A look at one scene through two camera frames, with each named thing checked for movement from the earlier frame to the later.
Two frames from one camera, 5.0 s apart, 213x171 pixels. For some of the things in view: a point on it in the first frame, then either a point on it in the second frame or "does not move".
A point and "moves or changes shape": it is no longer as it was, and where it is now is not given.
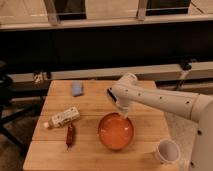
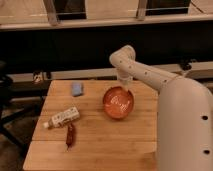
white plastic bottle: x=60 y=119 does not move
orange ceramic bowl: x=115 y=132 moves or changes shape
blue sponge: x=77 y=88 does not move
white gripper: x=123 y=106 -> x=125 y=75
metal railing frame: x=141 y=20 does not move
